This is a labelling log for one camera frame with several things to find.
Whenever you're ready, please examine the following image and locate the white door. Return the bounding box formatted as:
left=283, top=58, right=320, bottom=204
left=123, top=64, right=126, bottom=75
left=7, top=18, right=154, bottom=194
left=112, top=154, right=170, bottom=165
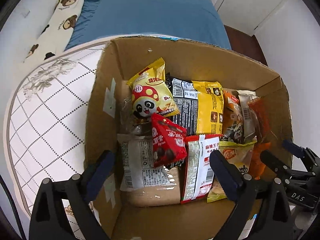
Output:
left=215, top=0, right=283, bottom=36

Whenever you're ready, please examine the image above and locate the blue bed sheet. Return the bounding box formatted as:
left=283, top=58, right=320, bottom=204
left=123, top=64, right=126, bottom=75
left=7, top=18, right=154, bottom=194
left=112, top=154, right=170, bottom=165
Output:
left=67, top=0, right=231, bottom=49

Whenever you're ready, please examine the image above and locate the red white spicy snack packet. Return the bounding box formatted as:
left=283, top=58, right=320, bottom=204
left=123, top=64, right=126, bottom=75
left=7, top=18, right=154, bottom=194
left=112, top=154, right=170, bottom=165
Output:
left=181, top=134, right=220, bottom=204

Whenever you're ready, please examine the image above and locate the red chocolate snack bag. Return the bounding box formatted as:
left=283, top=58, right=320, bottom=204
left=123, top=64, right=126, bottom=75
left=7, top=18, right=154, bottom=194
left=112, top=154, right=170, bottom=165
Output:
left=151, top=113, right=187, bottom=168

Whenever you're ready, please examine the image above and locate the black cable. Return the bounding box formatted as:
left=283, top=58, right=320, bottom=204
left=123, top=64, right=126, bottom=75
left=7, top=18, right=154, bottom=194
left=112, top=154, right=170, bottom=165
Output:
left=0, top=175, right=26, bottom=240

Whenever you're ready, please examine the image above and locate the bear print bolster pillow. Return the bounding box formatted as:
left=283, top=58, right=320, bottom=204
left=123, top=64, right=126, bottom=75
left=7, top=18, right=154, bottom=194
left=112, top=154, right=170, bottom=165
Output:
left=23, top=0, right=84, bottom=66

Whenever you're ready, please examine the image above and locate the yellow panda snack bag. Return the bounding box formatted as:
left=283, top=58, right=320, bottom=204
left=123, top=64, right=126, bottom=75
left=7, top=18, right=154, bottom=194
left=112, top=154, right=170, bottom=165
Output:
left=126, top=57, right=180, bottom=120

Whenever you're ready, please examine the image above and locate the brown cardboard box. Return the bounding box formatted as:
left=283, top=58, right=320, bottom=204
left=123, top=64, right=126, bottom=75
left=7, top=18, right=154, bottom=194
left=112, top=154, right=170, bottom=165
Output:
left=85, top=37, right=293, bottom=239

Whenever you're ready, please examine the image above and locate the orange panda snack bag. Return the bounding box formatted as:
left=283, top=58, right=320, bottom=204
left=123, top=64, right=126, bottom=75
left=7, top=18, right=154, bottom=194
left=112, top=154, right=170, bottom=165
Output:
left=222, top=90, right=244, bottom=144

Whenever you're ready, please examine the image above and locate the yellow black noodle pack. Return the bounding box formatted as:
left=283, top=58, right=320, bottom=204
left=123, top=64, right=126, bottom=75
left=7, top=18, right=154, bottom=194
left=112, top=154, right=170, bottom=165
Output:
left=165, top=74, right=224, bottom=135

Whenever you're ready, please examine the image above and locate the white beige wrapped cake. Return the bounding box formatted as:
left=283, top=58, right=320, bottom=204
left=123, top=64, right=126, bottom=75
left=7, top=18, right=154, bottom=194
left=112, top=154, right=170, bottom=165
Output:
left=237, top=90, right=257, bottom=144

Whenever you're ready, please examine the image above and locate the white grey snack packet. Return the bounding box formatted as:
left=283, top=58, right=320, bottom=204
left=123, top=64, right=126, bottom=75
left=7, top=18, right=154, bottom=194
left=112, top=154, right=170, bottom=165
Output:
left=117, top=134, right=178, bottom=192

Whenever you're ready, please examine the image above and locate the yellow egg snack bag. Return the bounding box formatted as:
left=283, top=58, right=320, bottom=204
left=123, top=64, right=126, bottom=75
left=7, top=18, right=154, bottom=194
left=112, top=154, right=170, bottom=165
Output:
left=207, top=138, right=257, bottom=203

